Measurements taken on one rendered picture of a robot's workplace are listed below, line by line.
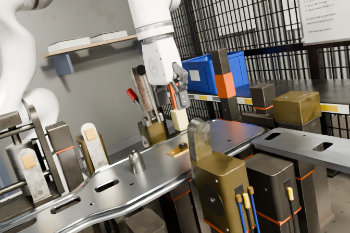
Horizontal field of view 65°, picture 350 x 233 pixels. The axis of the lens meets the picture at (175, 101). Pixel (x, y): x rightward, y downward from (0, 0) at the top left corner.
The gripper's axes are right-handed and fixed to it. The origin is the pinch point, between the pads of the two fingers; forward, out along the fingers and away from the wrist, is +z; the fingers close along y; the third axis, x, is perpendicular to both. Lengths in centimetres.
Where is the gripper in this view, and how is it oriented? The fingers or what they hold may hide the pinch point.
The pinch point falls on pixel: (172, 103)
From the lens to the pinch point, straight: 66.4
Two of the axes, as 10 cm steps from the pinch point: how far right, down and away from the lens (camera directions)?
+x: 8.2, -3.1, 4.8
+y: 5.2, 0.6, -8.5
